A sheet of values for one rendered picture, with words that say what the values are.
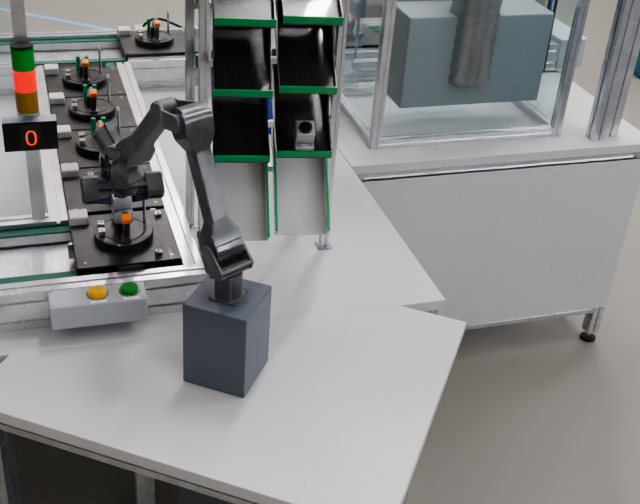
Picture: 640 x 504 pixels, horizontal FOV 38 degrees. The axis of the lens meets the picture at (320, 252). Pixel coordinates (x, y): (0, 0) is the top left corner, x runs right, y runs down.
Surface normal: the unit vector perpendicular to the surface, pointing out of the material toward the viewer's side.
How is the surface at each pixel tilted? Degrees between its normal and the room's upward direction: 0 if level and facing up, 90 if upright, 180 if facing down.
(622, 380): 0
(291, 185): 45
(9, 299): 90
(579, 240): 90
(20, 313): 90
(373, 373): 0
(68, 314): 90
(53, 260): 0
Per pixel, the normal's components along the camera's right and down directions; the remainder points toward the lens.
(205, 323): -0.33, 0.48
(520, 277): 0.30, 0.52
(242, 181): 0.14, -0.22
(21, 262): 0.07, -0.84
